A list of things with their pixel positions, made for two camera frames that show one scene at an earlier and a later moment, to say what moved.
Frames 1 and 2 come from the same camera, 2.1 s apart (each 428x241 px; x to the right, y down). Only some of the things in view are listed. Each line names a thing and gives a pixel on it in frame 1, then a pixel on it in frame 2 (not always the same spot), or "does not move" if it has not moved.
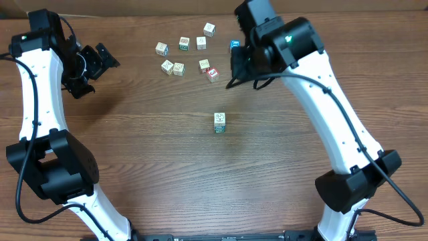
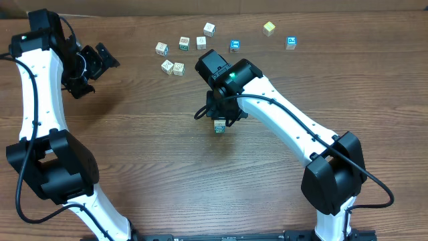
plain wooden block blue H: x=219 y=122 does not move
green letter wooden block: x=220 y=129 does not move
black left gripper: x=101 y=59 does not move
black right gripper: x=236 y=62 -> x=221 y=114
